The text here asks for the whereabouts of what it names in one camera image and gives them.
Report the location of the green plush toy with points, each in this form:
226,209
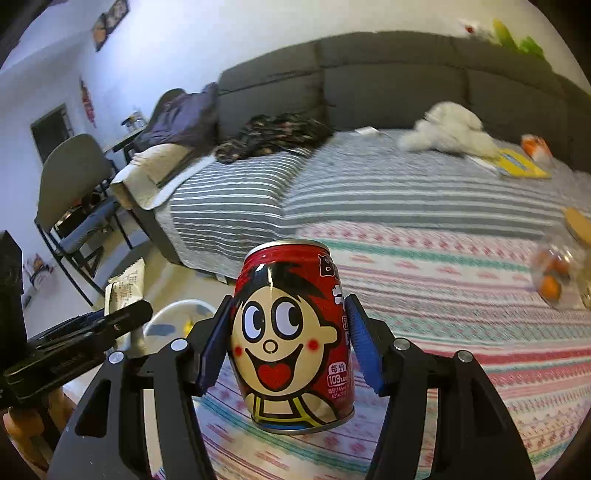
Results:
521,41

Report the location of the white snack packet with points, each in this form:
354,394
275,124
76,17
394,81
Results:
127,286

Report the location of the yellow sponge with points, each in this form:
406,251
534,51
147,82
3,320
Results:
188,327

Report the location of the yellow book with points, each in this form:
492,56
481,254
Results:
521,164

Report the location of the small orange fruit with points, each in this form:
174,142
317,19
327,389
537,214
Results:
549,287
557,264

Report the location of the white bag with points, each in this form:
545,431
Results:
38,272

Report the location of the cluster of small jars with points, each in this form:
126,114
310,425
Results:
134,121

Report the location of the dark framed wall pictures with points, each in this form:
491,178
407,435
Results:
111,23

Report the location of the pink patterned blanket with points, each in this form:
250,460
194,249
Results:
438,286

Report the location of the red wall hanging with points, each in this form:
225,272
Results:
87,104

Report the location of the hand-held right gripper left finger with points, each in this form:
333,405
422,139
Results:
210,355

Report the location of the person's left hand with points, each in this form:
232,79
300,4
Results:
27,420

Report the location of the white plastic bucket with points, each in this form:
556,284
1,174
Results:
161,323

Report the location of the small side table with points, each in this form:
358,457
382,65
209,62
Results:
124,138

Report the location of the grey striped blanket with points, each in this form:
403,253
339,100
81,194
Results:
369,184

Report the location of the clear bag of oranges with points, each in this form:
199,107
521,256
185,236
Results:
577,240

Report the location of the red cartoon drink can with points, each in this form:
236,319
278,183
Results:
286,323

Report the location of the small white red plush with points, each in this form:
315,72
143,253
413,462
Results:
473,28

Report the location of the dark grey sofa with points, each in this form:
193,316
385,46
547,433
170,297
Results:
392,83

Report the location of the white plush toy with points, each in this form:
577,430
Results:
452,124

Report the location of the grey-green chair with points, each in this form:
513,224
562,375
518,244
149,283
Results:
69,175
168,94

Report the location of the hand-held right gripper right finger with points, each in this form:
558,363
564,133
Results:
367,350

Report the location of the grey jacket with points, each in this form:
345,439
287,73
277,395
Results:
184,115

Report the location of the dark plaid cloth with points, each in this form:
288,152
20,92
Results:
272,134

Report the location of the beige folded quilt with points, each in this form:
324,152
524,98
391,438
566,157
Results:
147,170

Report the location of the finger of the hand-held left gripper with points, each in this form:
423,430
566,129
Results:
106,325

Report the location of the orange snack packet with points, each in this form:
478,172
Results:
535,146

